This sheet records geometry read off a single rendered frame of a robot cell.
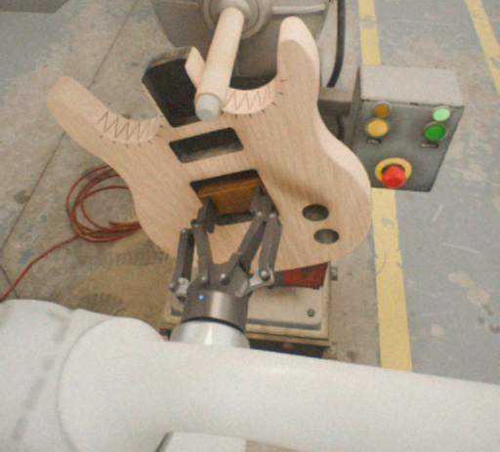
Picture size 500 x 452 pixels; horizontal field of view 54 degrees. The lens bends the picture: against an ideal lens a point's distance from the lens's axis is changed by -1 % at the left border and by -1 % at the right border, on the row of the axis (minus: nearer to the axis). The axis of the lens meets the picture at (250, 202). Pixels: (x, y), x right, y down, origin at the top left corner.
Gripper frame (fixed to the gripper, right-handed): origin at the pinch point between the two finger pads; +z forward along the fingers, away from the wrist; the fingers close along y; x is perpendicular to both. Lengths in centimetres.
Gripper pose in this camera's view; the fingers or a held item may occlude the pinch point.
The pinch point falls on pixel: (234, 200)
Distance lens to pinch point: 68.6
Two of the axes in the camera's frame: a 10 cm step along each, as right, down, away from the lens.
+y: 9.2, -1.7, -3.5
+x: -3.7, -6.4, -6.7
